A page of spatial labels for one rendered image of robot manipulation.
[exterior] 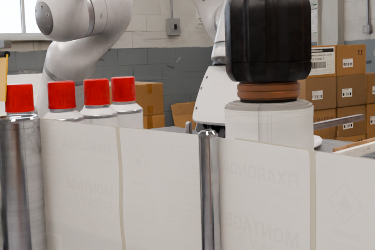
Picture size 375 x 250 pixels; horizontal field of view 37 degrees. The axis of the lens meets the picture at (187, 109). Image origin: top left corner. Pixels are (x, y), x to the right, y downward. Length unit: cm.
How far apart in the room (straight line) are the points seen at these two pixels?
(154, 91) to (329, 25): 262
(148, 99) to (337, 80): 151
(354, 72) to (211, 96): 389
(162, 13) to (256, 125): 650
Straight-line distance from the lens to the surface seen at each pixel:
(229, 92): 88
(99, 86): 72
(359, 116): 133
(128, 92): 76
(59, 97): 69
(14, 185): 46
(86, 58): 133
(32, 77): 164
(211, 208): 34
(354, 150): 116
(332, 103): 457
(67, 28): 121
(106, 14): 126
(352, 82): 473
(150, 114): 434
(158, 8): 696
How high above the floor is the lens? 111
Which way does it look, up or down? 6 degrees down
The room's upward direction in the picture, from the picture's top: 2 degrees counter-clockwise
